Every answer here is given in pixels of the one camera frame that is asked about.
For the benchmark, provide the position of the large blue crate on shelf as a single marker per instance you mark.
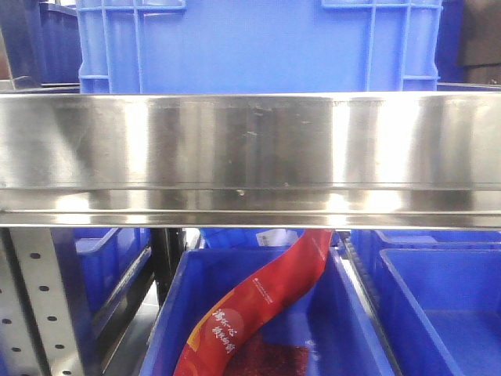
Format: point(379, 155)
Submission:
point(224, 47)

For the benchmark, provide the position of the blue bin lower left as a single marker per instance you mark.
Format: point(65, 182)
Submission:
point(105, 254)

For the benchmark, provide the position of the stainless steel shelf rail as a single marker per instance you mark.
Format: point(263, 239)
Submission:
point(340, 160)

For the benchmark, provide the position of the blue bin lower right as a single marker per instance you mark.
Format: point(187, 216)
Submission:
point(437, 296)

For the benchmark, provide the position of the blue bin lower centre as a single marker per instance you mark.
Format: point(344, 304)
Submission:
point(327, 332)

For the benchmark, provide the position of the red printed bag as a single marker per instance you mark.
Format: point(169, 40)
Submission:
point(252, 303)

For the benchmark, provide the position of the perforated steel shelf upright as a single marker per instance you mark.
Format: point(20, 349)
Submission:
point(37, 333)

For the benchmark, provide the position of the blue bin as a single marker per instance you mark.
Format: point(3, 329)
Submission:
point(327, 332)
point(105, 254)
point(437, 296)

